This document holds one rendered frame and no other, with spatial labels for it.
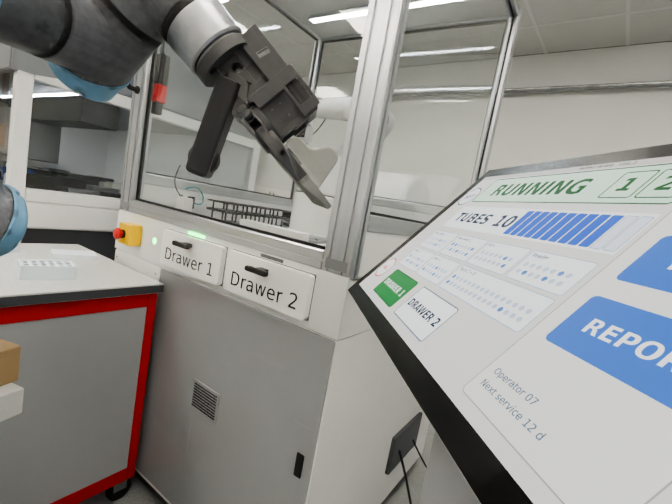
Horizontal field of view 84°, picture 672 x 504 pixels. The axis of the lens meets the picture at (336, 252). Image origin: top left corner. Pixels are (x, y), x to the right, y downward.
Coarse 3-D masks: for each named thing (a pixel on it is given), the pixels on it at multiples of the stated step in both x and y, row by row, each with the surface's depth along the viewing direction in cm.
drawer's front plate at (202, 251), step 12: (168, 240) 117; (180, 240) 114; (192, 240) 110; (204, 240) 110; (168, 252) 117; (180, 252) 114; (192, 252) 110; (204, 252) 107; (216, 252) 104; (168, 264) 117; (180, 264) 114; (204, 264) 107; (216, 264) 104; (204, 276) 107; (216, 276) 104
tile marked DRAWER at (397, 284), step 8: (400, 272) 52; (384, 280) 54; (392, 280) 51; (400, 280) 49; (408, 280) 48; (416, 280) 46; (376, 288) 53; (384, 288) 51; (392, 288) 49; (400, 288) 47; (408, 288) 46; (384, 296) 49; (392, 296) 47; (400, 296) 45; (392, 304) 45
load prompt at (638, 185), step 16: (544, 176) 45; (560, 176) 42; (576, 176) 39; (592, 176) 37; (608, 176) 35; (624, 176) 33; (640, 176) 32; (656, 176) 30; (496, 192) 52; (512, 192) 48; (528, 192) 44; (544, 192) 41; (560, 192) 39; (576, 192) 37; (592, 192) 35; (608, 192) 33; (624, 192) 31; (640, 192) 30; (656, 192) 28
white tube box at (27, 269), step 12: (24, 264) 100; (36, 264) 102; (48, 264) 104; (60, 264) 106; (72, 264) 108; (24, 276) 98; (36, 276) 100; (48, 276) 101; (60, 276) 103; (72, 276) 105
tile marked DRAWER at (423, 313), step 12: (408, 300) 43; (420, 300) 41; (432, 300) 39; (444, 300) 37; (396, 312) 42; (408, 312) 40; (420, 312) 38; (432, 312) 37; (444, 312) 35; (456, 312) 34; (408, 324) 38; (420, 324) 37; (432, 324) 35; (420, 336) 35
